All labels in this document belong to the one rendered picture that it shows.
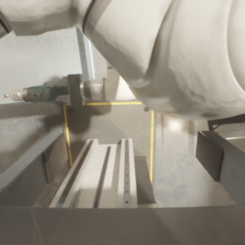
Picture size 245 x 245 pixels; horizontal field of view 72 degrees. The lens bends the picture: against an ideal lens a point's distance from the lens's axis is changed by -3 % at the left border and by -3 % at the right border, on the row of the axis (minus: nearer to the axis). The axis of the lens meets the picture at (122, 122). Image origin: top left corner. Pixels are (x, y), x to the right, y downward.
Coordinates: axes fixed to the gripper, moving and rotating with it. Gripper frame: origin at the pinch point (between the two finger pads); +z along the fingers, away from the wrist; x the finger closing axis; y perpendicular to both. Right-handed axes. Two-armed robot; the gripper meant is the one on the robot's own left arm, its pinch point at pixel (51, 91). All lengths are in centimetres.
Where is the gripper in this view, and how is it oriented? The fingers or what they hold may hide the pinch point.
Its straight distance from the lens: 78.9
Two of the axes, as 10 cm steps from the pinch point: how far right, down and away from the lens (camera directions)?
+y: -0.2, 2.8, -9.6
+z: -10.0, 0.3, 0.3
